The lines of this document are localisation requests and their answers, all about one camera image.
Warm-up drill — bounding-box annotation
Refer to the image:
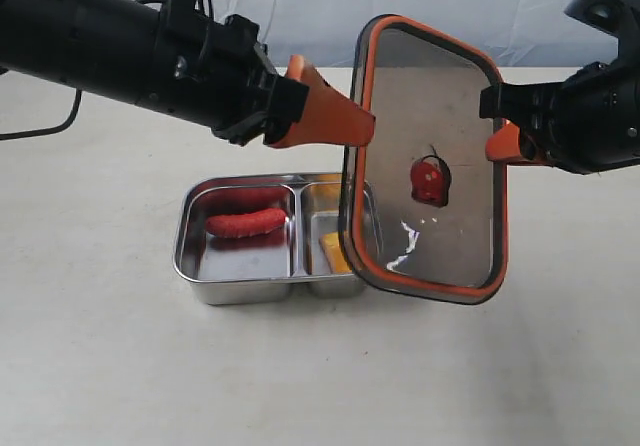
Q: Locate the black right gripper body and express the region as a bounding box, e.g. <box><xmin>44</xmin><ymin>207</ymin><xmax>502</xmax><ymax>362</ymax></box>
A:
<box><xmin>479</xmin><ymin>62</ymin><xmax>639</xmax><ymax>175</ymax></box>

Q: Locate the red toy sausage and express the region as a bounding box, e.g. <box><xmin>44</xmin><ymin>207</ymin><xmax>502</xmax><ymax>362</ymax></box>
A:
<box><xmin>205</xmin><ymin>208</ymin><xmax>287</xmax><ymax>239</ymax></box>

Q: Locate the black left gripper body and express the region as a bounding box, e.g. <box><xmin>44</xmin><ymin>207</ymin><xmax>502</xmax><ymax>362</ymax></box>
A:
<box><xmin>152</xmin><ymin>13</ymin><xmax>309</xmax><ymax>148</ymax></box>

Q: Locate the stainless steel lunch box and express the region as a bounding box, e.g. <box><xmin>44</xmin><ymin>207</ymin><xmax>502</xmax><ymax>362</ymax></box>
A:
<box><xmin>173</xmin><ymin>173</ymin><xmax>366</xmax><ymax>306</ymax></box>

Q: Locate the yellow toy cheese wedge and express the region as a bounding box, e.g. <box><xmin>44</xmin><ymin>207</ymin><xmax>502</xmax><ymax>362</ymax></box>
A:
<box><xmin>319</xmin><ymin>232</ymin><xmax>351</xmax><ymax>274</ymax></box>

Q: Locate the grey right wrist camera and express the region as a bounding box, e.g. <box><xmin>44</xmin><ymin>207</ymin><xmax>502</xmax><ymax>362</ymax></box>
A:
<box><xmin>564</xmin><ymin>0</ymin><xmax>639</xmax><ymax>68</ymax></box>

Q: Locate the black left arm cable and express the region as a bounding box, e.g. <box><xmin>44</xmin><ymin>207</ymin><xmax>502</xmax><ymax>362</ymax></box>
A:
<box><xmin>0</xmin><ymin>0</ymin><xmax>169</xmax><ymax>141</ymax></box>

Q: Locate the dark transparent lunch box lid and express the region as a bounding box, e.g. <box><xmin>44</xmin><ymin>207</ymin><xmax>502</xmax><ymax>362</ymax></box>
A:
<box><xmin>339</xmin><ymin>14</ymin><xmax>508</xmax><ymax>305</ymax></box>

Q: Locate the blue-grey backdrop cloth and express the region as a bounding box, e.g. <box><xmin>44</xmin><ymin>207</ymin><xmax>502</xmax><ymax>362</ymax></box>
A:
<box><xmin>0</xmin><ymin>0</ymin><xmax>640</xmax><ymax>70</ymax></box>

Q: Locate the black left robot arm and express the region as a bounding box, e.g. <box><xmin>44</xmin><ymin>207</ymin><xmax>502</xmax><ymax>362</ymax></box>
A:
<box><xmin>1</xmin><ymin>0</ymin><xmax>375</xmax><ymax>149</ymax></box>

